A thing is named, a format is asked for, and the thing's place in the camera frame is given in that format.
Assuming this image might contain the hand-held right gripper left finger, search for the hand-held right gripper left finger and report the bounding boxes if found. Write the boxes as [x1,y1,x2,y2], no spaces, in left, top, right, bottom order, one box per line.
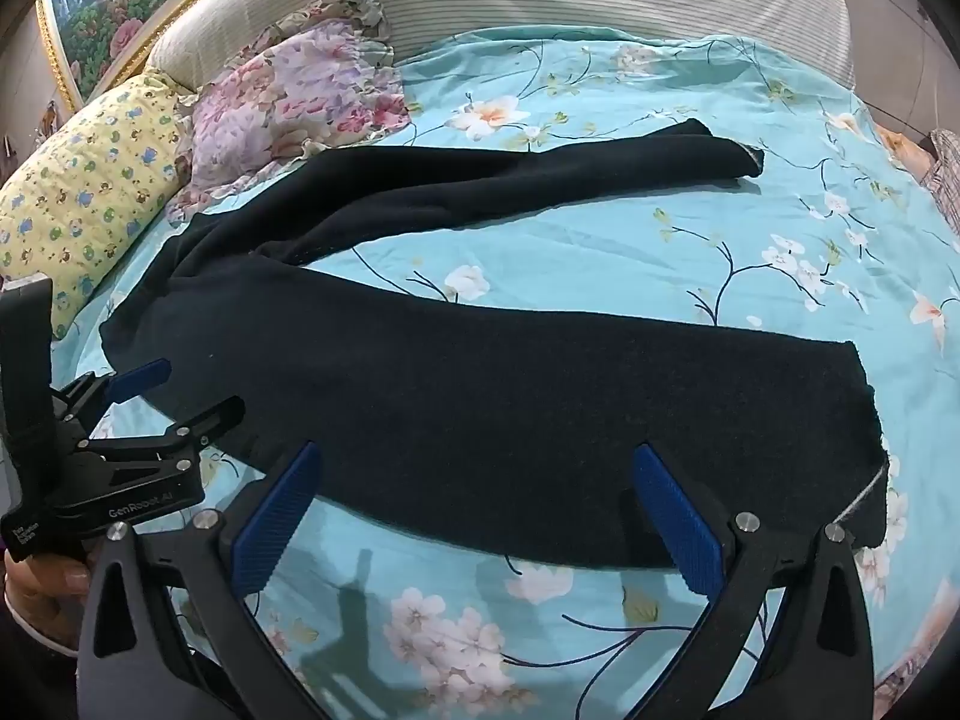
[77,439,335,720]

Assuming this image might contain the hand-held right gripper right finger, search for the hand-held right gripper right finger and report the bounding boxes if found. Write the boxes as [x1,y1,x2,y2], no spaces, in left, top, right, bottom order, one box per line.
[631,443,876,720]

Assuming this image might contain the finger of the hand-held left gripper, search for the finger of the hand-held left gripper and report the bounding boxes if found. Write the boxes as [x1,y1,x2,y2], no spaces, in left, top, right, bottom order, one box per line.
[84,394,247,467]
[52,358,173,422]

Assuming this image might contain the black pants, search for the black pants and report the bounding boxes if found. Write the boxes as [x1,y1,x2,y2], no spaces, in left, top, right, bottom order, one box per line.
[100,118,890,572]

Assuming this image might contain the person's left forearm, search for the person's left forearm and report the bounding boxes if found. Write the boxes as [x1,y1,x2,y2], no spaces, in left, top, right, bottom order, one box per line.
[0,600,82,662]

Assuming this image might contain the person's left hand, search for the person's left hand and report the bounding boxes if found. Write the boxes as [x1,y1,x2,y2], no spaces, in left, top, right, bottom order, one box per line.
[3,551,92,620]

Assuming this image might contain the yellow printed pillow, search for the yellow printed pillow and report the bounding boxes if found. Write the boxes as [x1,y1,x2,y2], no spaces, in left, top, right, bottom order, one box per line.
[0,71,197,340]

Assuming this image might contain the teal floral bed sheet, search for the teal floral bed sheet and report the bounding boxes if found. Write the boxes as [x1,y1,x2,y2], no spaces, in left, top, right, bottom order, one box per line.
[45,19,960,720]

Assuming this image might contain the pink floral ruffled pillow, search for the pink floral ruffled pillow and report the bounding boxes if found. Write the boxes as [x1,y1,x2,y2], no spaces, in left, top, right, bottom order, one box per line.
[165,0,411,227]

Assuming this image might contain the gold framed landscape painting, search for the gold framed landscape painting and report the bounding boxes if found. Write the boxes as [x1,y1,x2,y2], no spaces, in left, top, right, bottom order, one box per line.
[34,0,280,115]

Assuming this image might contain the checked cloth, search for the checked cloth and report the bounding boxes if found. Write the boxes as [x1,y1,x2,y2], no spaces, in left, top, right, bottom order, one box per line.
[919,127,960,235]

